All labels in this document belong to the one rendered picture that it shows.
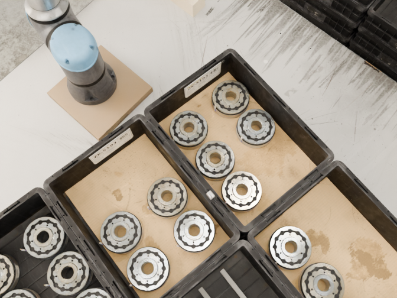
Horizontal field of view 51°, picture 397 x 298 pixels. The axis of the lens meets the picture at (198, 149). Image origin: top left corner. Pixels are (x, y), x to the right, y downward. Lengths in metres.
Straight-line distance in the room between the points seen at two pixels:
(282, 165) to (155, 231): 0.38
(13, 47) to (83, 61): 1.33
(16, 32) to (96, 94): 1.27
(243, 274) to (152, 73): 0.69
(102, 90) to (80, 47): 0.18
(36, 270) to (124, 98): 0.55
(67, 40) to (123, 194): 0.43
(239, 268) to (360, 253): 0.30
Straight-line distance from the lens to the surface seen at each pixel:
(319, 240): 1.11
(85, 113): 1.32
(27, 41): 2.45
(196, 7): 1.46
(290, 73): 1.39
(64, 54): 1.16
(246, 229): 0.98
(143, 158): 1.13
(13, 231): 1.18
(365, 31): 1.96
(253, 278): 1.07
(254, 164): 1.12
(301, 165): 1.14
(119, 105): 1.31
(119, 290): 1.00
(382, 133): 1.39
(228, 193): 1.06
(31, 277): 1.15
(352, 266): 1.12
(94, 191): 1.13
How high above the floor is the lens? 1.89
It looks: 71 degrees down
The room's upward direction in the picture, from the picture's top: 3 degrees counter-clockwise
